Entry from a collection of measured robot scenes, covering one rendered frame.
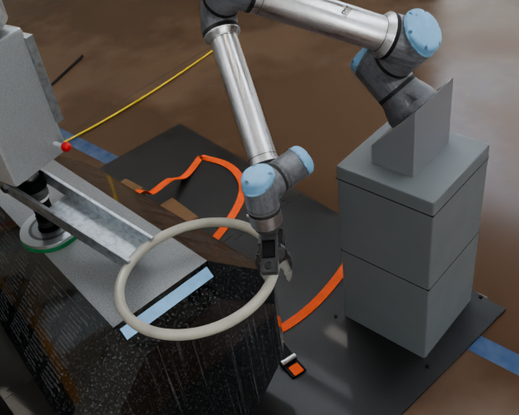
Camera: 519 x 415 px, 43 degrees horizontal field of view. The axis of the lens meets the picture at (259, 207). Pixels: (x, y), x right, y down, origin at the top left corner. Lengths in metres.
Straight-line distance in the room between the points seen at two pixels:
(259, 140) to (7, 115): 0.72
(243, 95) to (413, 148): 0.64
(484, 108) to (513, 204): 0.92
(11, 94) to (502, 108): 3.10
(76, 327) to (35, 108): 0.67
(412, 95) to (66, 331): 1.34
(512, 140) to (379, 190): 1.82
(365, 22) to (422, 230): 0.74
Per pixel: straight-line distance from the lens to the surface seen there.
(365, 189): 2.38
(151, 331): 1.79
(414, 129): 2.22
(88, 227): 2.15
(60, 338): 2.17
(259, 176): 1.69
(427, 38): 2.14
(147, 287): 2.04
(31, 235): 2.35
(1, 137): 2.01
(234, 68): 1.98
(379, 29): 2.11
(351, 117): 4.23
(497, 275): 3.21
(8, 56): 1.98
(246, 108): 1.93
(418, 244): 2.39
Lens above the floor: 2.29
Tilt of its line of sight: 40 degrees down
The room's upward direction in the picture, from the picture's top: 9 degrees counter-clockwise
